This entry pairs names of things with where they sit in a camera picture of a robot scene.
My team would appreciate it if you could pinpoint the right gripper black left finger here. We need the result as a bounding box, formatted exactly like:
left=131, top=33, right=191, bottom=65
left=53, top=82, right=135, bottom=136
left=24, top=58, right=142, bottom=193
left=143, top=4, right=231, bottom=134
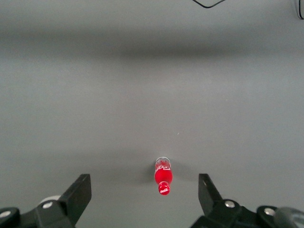
left=0, top=173, right=92, bottom=228

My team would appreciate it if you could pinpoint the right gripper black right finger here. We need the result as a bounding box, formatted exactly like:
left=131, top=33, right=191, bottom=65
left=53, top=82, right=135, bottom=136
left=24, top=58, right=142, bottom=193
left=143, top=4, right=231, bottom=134
left=190, top=173, right=279, bottom=228

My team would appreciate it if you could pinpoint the red cola bottle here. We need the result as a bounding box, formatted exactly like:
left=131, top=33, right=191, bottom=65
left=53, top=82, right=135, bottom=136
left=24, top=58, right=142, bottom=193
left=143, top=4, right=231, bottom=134
left=153, top=156, right=173, bottom=196

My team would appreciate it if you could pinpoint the black looped cable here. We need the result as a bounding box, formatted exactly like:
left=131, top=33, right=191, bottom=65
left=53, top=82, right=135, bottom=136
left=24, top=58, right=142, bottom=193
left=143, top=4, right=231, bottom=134
left=191, top=0, right=227, bottom=9

